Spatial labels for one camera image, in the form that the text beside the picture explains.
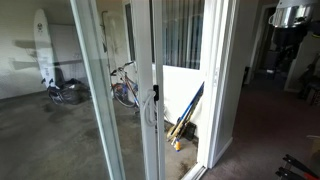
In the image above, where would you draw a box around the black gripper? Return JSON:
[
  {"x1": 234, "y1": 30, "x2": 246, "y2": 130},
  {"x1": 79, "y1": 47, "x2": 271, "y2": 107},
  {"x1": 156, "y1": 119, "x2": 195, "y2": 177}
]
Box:
[{"x1": 272, "y1": 23, "x2": 310, "y2": 65}]

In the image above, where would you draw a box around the white framed sliding glass door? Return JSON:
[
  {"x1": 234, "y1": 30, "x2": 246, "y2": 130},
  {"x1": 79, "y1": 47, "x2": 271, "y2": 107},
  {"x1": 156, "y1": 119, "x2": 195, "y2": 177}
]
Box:
[{"x1": 69, "y1": 0, "x2": 158, "y2": 180}]

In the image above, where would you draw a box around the white D-shaped door handle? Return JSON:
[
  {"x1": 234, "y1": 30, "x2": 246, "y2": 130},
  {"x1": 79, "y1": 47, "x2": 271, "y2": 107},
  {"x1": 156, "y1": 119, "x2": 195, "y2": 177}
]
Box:
[{"x1": 142, "y1": 89, "x2": 158, "y2": 128}]

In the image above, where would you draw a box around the black screen door latch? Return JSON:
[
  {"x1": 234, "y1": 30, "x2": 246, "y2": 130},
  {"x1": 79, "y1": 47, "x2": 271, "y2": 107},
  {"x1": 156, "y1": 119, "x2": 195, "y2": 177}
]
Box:
[{"x1": 152, "y1": 84, "x2": 160, "y2": 102}]

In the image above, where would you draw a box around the grey framed screen door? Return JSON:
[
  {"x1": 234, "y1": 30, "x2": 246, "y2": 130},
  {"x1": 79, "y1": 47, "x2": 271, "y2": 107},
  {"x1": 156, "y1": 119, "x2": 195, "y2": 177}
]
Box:
[{"x1": 152, "y1": 0, "x2": 167, "y2": 180}]

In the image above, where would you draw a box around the dark furniture pile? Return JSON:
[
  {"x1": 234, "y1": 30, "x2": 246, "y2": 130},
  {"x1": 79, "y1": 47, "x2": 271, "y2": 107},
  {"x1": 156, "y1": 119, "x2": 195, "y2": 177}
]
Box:
[{"x1": 297, "y1": 53, "x2": 320, "y2": 108}]

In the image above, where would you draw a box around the beige cardboard box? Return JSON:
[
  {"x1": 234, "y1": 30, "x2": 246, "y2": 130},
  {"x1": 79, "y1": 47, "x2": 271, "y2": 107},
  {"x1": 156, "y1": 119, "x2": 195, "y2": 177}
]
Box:
[{"x1": 306, "y1": 134, "x2": 320, "y2": 158}]

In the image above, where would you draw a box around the window with vertical blinds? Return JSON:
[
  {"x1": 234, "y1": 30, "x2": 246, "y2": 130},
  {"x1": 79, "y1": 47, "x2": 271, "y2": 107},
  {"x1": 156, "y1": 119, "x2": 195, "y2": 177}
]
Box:
[{"x1": 124, "y1": 0, "x2": 205, "y2": 71}]

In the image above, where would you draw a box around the long blue pole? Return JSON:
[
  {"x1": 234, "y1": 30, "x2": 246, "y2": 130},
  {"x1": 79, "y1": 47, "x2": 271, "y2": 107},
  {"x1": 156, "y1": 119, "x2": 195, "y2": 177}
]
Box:
[{"x1": 171, "y1": 82, "x2": 205, "y2": 141}]

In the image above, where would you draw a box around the black red bar clamp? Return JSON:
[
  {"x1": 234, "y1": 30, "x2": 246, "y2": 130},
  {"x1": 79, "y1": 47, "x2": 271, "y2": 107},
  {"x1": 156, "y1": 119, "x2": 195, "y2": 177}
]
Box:
[
  {"x1": 282, "y1": 153, "x2": 320, "y2": 180},
  {"x1": 274, "y1": 166, "x2": 309, "y2": 180}
]

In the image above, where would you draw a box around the small black box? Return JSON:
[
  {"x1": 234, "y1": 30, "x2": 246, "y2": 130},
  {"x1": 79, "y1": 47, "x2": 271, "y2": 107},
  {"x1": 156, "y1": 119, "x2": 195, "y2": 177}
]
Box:
[{"x1": 183, "y1": 122, "x2": 198, "y2": 142}]

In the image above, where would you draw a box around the tan wooden paddle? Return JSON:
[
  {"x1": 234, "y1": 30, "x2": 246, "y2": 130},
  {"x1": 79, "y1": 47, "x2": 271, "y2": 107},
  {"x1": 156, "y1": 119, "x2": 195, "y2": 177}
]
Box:
[{"x1": 165, "y1": 111, "x2": 190, "y2": 142}]

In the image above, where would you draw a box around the red bicycle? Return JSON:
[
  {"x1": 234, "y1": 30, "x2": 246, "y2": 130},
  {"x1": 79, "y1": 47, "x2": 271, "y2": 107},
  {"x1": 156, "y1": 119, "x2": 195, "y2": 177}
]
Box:
[{"x1": 109, "y1": 60, "x2": 141, "y2": 109}]

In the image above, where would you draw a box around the white surfboard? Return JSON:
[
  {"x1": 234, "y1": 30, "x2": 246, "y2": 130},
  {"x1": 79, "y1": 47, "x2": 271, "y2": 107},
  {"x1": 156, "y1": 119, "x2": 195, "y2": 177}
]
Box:
[{"x1": 33, "y1": 8, "x2": 58, "y2": 89}]

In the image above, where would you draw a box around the white door frame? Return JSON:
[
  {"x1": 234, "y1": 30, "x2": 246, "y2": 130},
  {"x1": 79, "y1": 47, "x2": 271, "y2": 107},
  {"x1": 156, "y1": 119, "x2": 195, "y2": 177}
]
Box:
[{"x1": 181, "y1": 0, "x2": 240, "y2": 180}]

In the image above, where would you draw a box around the thin wall pipe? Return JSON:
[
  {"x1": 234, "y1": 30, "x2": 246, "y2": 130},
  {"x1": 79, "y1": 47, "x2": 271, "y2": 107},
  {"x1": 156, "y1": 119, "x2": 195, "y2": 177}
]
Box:
[{"x1": 101, "y1": 10, "x2": 110, "y2": 54}]

